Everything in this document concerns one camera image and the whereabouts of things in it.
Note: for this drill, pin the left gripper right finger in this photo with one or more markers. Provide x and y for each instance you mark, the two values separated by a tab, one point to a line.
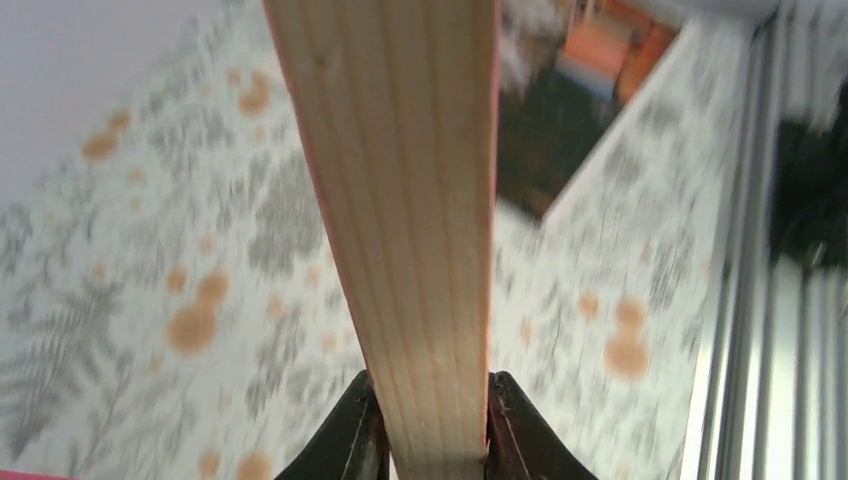
521	444

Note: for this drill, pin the floral patterned table mat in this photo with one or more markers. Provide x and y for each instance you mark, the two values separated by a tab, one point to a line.
170	308

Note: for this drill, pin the aluminium mounting rail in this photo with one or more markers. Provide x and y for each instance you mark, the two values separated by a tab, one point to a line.
769	398

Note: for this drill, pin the pink wooden picture frame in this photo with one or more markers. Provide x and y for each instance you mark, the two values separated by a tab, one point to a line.
396	104

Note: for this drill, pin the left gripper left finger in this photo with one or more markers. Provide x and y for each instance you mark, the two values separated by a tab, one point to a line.
350	444

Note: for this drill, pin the cat and books photo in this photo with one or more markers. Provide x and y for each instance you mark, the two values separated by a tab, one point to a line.
568	69

